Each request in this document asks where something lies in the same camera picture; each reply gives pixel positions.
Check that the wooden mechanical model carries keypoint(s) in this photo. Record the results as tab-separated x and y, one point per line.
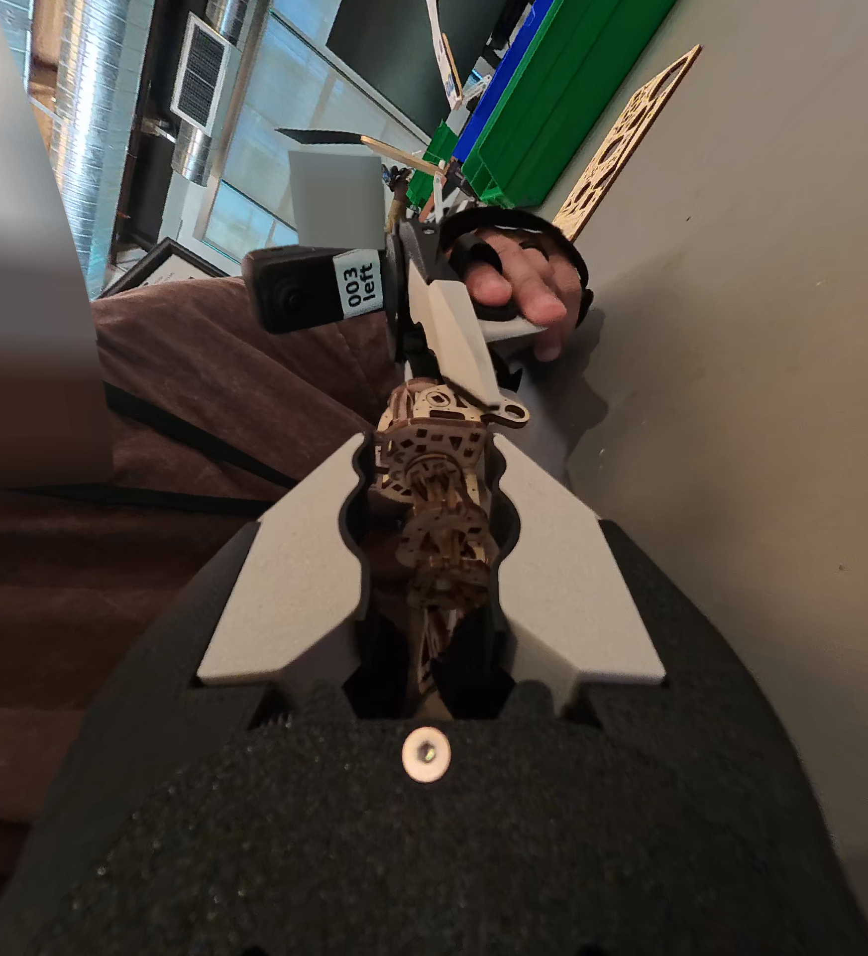
441	515

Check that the light wooden beam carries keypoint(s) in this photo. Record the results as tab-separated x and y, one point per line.
404	155

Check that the dark wall panel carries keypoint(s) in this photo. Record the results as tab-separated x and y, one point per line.
404	52

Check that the white ventilation grille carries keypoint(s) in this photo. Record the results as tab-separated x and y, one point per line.
199	75

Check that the person's brown clothing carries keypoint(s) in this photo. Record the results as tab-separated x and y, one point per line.
217	358

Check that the green storage bin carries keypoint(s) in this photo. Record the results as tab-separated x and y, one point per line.
576	97
430	172

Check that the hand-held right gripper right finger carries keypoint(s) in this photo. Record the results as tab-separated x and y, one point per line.
576	590

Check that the perforated plywood sheet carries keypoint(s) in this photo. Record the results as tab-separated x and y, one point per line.
620	157

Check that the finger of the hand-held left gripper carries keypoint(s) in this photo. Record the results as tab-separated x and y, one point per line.
453	336

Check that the person's left hand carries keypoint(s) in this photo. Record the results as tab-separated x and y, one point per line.
538	284

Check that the silver ventilation duct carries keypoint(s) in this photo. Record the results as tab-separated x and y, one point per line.
90	134

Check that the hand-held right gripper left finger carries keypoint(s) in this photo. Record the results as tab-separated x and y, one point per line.
285	590

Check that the black picture frame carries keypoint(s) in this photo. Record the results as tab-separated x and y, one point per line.
165	269

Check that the small blue storage bin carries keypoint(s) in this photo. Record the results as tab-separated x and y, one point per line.
505	75

